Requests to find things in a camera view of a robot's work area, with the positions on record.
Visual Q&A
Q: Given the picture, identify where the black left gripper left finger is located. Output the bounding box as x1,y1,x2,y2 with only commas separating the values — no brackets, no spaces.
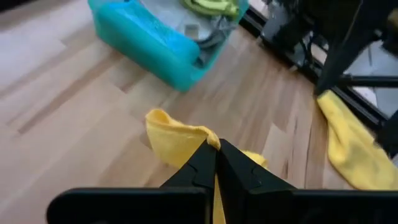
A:
160,139,218,224

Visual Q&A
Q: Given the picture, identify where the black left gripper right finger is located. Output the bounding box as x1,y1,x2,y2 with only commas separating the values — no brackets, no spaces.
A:
217,139,296,224

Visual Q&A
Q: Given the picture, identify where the yellow microfiber towel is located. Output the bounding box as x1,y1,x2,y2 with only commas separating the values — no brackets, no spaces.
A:
316,89,398,191
145,108,269,224

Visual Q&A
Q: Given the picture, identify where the white microfiber towel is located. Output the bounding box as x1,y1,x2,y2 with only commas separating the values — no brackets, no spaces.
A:
139,0,231,43

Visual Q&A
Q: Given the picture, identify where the green microfiber towel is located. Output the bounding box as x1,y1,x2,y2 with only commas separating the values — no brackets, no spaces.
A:
180,0,240,17

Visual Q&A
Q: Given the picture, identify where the translucent teal plastic bin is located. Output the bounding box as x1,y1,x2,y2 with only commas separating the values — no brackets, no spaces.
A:
87,0,249,93

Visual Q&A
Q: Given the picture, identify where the black metal table frame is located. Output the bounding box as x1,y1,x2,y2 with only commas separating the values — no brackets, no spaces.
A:
241,6,398,158

